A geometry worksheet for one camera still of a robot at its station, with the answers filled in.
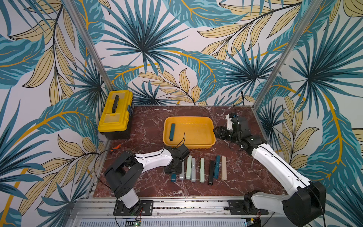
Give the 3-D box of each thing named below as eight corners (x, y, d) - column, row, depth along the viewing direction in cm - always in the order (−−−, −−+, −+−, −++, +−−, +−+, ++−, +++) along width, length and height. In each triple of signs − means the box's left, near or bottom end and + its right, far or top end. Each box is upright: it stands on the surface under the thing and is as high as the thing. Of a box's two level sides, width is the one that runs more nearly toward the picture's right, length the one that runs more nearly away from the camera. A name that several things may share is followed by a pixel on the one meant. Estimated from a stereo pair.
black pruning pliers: (207, 184, 83) (208, 183, 81) (209, 161, 92) (210, 159, 89) (212, 185, 83) (213, 184, 80) (214, 162, 92) (215, 160, 89)
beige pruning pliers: (221, 180, 85) (222, 178, 82) (221, 158, 94) (222, 155, 91) (225, 180, 85) (227, 179, 82) (225, 158, 93) (226, 156, 91)
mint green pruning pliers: (199, 182, 83) (200, 181, 81) (199, 159, 92) (199, 157, 90) (204, 183, 83) (204, 182, 81) (203, 159, 92) (204, 158, 90)
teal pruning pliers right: (213, 178, 85) (214, 176, 83) (215, 156, 94) (216, 154, 92) (217, 179, 84) (218, 178, 82) (219, 157, 93) (220, 155, 91)
